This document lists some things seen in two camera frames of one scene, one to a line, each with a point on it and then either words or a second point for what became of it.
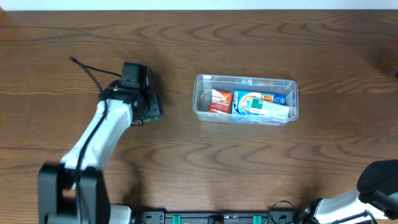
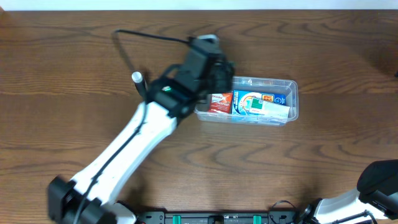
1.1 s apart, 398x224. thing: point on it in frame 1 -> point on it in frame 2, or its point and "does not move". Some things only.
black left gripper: [136, 121] -> [228, 71]
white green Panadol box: [262, 106] does not move
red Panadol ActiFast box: [221, 101] does not move
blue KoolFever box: [241, 99] does not move
